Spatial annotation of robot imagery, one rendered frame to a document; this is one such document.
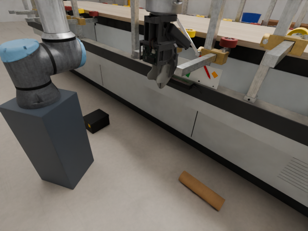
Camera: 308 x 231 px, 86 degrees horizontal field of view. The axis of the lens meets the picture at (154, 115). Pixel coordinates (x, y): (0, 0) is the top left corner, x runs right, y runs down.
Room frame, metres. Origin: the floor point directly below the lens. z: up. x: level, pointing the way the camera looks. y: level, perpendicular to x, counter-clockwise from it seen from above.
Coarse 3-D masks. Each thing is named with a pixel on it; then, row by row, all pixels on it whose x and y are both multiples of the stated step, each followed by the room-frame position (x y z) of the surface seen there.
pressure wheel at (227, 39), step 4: (220, 40) 0.89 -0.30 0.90; (224, 40) 0.87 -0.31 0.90; (228, 40) 0.86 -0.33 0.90; (232, 40) 0.85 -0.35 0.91; (236, 40) 0.86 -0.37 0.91; (220, 44) 0.88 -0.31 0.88; (224, 44) 0.86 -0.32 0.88; (228, 44) 0.85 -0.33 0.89; (232, 44) 0.85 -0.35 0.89; (228, 48) 0.88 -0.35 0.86
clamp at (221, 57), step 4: (200, 48) 0.84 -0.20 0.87; (204, 52) 0.81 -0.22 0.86; (208, 52) 0.80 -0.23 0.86; (212, 52) 0.79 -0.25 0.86; (216, 52) 0.77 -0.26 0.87; (220, 52) 0.77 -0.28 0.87; (228, 52) 0.78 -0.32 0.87; (216, 56) 0.77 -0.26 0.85; (220, 56) 0.76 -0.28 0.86; (224, 56) 0.75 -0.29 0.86; (216, 60) 0.77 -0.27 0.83; (220, 60) 0.76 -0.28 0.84; (224, 60) 0.76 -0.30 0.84; (220, 64) 0.75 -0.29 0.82
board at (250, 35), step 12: (84, 12) 1.90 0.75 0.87; (108, 12) 1.75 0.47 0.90; (120, 12) 1.82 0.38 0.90; (144, 12) 1.97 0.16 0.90; (192, 24) 1.34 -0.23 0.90; (204, 24) 1.38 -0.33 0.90; (228, 24) 1.47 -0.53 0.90; (240, 24) 1.51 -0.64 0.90; (252, 24) 1.56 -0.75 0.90; (204, 36) 1.05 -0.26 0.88; (228, 36) 0.98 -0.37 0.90; (240, 36) 1.00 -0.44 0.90; (252, 36) 1.03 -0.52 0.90
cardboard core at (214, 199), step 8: (184, 176) 0.67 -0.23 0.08; (192, 176) 0.67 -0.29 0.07; (184, 184) 0.64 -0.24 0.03; (192, 184) 0.62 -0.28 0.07; (200, 184) 0.62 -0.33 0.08; (200, 192) 0.57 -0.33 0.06; (208, 192) 0.56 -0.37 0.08; (208, 200) 0.53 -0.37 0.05; (216, 200) 0.52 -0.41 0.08; (224, 200) 0.52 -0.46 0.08; (216, 208) 0.49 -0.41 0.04
